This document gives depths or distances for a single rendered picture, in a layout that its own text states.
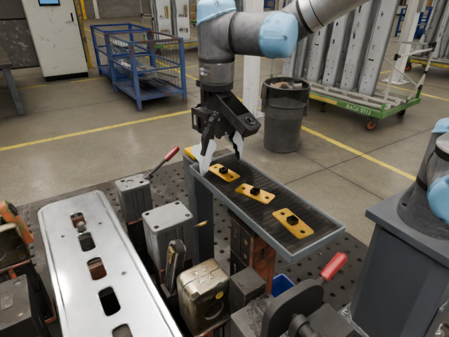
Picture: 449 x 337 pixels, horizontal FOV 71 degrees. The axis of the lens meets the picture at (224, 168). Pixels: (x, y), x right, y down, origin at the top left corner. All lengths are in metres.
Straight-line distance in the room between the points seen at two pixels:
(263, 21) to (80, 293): 0.64
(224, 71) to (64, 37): 6.43
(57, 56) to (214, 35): 6.47
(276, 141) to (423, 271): 2.72
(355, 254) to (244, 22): 0.94
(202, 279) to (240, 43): 0.44
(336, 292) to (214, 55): 0.83
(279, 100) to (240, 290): 2.72
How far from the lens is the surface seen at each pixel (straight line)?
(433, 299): 0.87
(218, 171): 0.76
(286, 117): 3.27
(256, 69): 4.27
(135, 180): 0.96
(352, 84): 4.83
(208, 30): 0.64
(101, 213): 0.96
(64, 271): 0.82
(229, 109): 0.65
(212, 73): 0.65
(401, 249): 0.82
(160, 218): 0.71
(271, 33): 0.59
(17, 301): 0.76
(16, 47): 7.80
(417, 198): 0.79
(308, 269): 1.18
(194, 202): 0.94
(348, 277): 1.20
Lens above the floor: 1.55
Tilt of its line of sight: 30 degrees down
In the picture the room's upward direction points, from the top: straight up
